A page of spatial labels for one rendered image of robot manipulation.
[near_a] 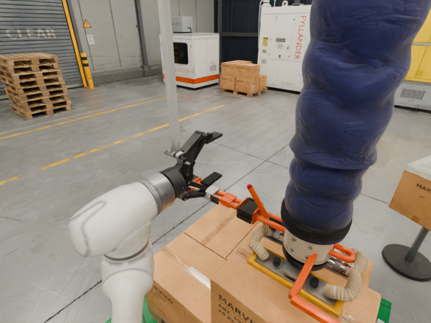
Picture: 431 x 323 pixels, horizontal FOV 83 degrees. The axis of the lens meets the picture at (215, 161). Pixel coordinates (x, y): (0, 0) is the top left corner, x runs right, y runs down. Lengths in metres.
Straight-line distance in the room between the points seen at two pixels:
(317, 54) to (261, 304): 0.92
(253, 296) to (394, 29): 0.99
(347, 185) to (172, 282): 1.24
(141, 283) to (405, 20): 0.73
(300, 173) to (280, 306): 0.60
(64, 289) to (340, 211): 2.28
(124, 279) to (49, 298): 2.06
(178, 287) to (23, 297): 1.46
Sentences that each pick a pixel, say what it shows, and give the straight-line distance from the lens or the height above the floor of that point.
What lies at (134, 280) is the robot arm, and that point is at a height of 1.47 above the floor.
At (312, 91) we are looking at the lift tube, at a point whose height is 1.78.
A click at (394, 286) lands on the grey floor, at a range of 2.76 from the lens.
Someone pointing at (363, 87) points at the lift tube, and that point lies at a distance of 0.64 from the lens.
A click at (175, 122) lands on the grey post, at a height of 0.56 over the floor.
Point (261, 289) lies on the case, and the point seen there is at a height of 0.94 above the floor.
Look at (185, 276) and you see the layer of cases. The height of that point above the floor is 0.54.
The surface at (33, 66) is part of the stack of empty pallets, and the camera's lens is 7.25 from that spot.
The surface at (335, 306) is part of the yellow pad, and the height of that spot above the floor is 1.13.
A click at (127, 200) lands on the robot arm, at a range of 0.50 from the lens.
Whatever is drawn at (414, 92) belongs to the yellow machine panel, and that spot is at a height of 0.45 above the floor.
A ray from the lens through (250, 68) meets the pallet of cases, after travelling 7.66.
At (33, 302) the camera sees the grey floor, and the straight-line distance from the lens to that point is 2.66.
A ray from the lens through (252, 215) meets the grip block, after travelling 1.02.
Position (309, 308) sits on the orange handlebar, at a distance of 0.81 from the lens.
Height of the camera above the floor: 1.92
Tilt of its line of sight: 29 degrees down
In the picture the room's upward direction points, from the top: straight up
